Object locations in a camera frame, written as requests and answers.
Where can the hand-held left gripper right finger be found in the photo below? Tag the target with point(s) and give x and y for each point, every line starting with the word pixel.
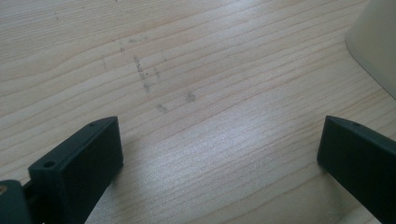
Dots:
pixel 358 158

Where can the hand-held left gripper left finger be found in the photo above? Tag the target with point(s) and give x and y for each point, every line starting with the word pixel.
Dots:
pixel 77 168

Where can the cream plastic container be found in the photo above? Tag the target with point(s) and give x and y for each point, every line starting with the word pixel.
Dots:
pixel 378 40

